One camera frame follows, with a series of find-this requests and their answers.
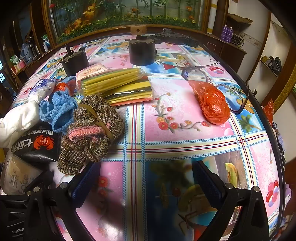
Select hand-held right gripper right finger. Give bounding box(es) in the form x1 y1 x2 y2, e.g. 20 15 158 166
193 161 270 241

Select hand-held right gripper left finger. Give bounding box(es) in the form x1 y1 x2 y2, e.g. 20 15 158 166
23 162 100 241

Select beige translucent packet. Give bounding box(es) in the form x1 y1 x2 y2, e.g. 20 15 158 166
0 151 43 195

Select black crab print packet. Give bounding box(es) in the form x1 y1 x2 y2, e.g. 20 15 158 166
10 122 62 163

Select blue knitted cloth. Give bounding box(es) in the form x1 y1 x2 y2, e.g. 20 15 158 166
38 90 79 134

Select orange plastic bag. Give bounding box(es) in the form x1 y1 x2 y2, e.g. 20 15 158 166
188 79 231 126

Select white soft cloth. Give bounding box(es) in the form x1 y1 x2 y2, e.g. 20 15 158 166
0 100 41 149

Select blue white patterned packet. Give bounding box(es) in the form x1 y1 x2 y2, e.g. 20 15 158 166
29 77 60 103

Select yellow cloths pack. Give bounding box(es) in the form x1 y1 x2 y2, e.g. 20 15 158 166
80 68 149 96

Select pink tissue pack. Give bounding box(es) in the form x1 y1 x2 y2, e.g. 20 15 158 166
76 62 110 82

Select printed plastic tablecloth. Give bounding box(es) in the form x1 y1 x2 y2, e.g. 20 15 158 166
9 32 285 241

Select hanging orange bag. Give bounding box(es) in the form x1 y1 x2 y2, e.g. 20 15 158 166
263 99 275 126

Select black motor with shaft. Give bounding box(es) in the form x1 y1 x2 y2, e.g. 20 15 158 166
61 45 90 76

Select pink plastic container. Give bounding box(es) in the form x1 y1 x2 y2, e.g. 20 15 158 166
11 55 26 75

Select black motor with tan wheel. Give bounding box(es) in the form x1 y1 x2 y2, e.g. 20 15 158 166
128 25 156 67

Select black machine part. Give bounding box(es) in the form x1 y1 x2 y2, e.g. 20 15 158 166
153 28 200 48

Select purple bottles pair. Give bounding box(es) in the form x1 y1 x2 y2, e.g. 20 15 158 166
220 25 233 44

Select white roll with yellow band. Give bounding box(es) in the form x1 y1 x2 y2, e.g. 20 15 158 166
206 0 217 34

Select wooden framed aquarium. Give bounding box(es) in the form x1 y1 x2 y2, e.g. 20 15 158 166
43 0 210 48

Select purple frame eyeglasses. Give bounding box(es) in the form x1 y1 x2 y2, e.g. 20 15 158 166
181 61 250 115

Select wire basket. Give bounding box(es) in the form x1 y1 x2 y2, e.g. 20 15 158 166
231 32 246 46

